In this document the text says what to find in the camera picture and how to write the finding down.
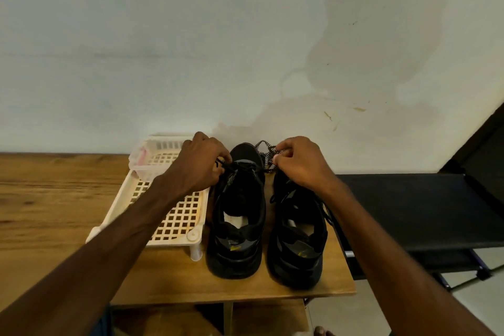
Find person's right forearm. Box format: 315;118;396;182
324;184;493;336

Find small white plastic basket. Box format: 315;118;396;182
128;136;194;183

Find black shoelaces bundle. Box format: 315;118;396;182
214;157;236;177

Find person's right hand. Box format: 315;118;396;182
271;135;348;203

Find person's left forearm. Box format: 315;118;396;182
0;178;190;336

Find black shoe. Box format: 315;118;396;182
205;142;268;280
265;170;329;291

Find dark door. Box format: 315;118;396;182
439;102;504;201

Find person's left hand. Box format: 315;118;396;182
161;132;234;201

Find person's blue shorts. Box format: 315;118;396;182
88;308;115;336

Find large white plastic tray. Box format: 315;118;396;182
85;135;212;262

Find black shoe rack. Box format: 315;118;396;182
334;173;504;293

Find black white patterned shoelace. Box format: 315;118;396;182
256;140;278;174
261;146;283;174

